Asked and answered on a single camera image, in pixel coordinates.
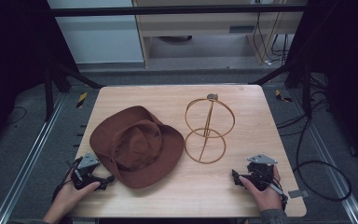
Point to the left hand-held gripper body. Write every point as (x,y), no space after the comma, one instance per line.
(85,172)

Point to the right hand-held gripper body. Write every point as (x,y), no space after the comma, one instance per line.
(261,172)

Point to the brown felt hat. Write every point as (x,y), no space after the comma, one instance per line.
(136,146)

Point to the person's right hand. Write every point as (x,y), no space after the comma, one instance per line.
(268,199)

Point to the person's left hand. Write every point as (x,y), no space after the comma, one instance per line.
(70,197)

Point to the grey tape piece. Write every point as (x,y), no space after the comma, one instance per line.
(298,193)

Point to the yellow black hazard tape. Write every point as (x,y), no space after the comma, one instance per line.
(81,100)
(282,96)

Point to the black metal stand legs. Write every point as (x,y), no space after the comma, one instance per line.
(295,74)
(56,77)

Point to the white cabinet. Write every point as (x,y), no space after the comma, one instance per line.
(99,37)

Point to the black curtain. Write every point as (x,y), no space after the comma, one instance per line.
(345,62)
(12,56)

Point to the aluminium floor rail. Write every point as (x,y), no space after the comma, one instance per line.
(332,158)
(28,158)

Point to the black metal frame bar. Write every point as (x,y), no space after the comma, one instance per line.
(174,10)

